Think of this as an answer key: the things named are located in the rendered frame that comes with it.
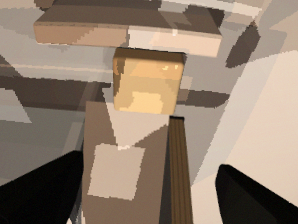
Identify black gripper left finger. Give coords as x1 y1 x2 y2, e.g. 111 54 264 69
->
0 149 84 224

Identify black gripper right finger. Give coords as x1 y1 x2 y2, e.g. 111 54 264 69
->
214 164 298 224

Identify brown block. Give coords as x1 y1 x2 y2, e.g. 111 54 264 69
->
112 48 184 115

